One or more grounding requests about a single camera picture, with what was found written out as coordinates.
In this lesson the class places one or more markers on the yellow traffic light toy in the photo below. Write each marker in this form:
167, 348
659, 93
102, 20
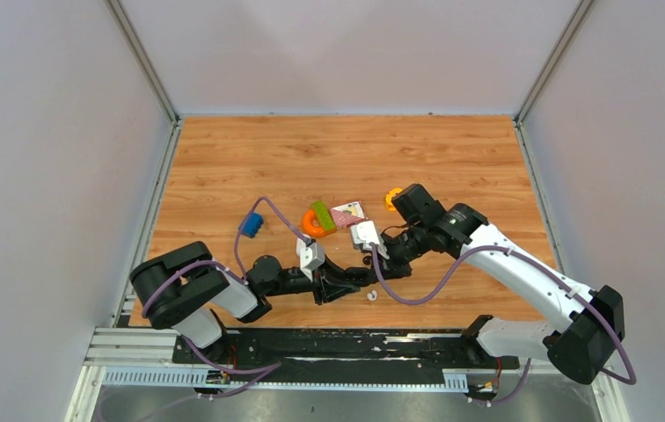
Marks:
389, 198

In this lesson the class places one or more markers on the white slotted cable duct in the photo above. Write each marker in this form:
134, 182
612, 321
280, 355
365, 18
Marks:
203, 378

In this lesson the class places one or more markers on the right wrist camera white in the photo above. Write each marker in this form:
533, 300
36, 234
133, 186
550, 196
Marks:
365, 237

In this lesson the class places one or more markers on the orange ring toy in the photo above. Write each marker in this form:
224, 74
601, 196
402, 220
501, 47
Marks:
306, 227

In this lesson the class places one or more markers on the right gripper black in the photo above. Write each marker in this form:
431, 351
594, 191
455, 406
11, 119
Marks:
390, 268

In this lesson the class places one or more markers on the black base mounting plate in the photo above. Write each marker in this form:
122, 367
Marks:
353, 355

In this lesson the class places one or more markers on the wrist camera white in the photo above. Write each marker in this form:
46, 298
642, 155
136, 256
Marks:
365, 237
311, 256

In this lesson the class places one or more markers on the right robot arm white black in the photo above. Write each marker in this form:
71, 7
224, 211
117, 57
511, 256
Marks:
582, 329

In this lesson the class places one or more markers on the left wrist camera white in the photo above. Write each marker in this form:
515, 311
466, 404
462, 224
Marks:
311, 256

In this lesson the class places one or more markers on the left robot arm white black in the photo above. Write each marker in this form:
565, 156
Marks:
174, 288

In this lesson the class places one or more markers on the blue toy block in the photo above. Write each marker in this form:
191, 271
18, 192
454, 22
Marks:
251, 225

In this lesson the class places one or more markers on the pink patterned card box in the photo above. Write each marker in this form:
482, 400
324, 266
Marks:
348, 214

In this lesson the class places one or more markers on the green toy block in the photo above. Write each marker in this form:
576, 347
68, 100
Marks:
322, 222

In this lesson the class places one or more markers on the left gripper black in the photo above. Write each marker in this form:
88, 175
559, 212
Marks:
329, 272

